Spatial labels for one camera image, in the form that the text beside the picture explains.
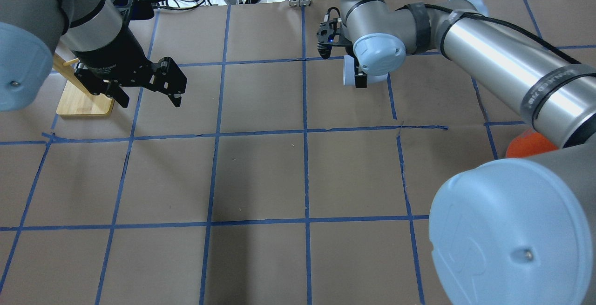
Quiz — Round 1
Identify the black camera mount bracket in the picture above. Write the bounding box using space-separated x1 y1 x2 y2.
110 0 155 25

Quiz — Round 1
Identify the wooden cup stand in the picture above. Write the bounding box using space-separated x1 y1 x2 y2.
53 53 114 117

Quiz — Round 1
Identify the orange can container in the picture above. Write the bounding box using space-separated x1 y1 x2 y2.
505 129 558 158

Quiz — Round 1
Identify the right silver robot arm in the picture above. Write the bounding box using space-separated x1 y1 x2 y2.
317 0 596 305

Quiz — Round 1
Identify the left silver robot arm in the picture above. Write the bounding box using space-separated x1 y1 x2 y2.
0 0 187 111

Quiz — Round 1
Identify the white plastic cup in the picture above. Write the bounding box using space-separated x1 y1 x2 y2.
343 55 389 88

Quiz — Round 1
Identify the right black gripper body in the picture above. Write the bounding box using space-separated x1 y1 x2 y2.
317 7 354 60

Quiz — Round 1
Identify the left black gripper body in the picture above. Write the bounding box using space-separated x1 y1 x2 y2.
74 28 161 92

